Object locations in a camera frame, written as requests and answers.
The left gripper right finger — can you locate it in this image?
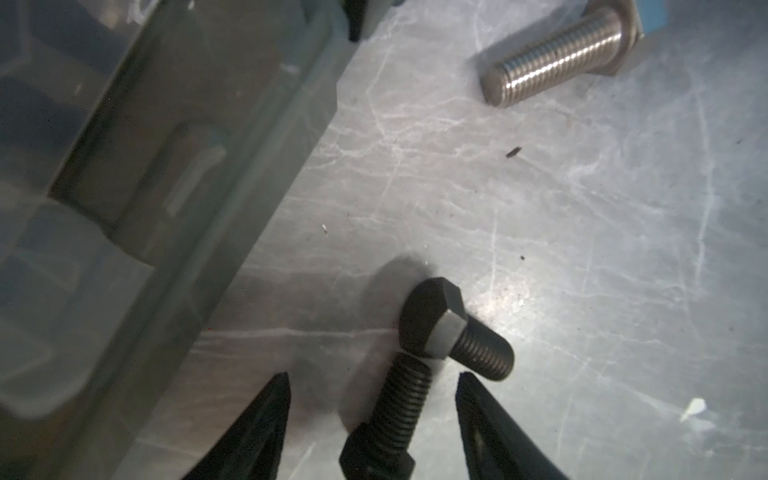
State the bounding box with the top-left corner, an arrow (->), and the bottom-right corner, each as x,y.
455,372 -> 567,480

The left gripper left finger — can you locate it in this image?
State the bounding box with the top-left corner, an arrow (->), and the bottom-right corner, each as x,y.
185,372 -> 291,480

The black hex bolt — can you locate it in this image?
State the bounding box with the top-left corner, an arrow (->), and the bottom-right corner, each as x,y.
398,277 -> 515,381
339,353 -> 432,479

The silver hex bolt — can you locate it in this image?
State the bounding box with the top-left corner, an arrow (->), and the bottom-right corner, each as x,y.
480,1 -> 641,108

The grey plastic organizer box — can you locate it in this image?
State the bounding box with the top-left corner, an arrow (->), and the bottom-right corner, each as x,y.
1,1 -> 392,479

